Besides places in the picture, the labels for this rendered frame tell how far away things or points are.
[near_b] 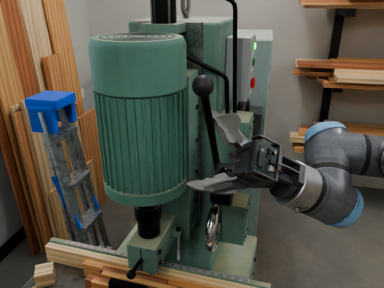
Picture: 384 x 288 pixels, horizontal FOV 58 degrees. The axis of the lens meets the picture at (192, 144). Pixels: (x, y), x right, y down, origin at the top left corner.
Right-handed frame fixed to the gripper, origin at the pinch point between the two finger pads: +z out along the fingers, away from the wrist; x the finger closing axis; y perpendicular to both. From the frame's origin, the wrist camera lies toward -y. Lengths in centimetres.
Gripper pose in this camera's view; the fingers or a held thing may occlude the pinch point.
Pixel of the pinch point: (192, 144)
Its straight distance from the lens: 60.1
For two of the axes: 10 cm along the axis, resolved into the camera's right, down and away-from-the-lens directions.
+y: 4.8, -2.9, -8.3
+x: -2.2, 8.8, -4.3
